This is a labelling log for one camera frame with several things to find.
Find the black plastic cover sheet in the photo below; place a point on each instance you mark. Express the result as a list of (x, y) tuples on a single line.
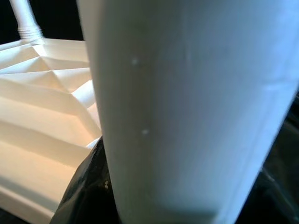
[(275, 186)]

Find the white plastic table leg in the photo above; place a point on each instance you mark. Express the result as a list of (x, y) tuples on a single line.
[(23, 14), (187, 116)]

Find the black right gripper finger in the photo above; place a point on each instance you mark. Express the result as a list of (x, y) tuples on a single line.
[(88, 191)]

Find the white plastic table top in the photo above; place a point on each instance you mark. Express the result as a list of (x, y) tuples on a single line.
[(35, 116)]

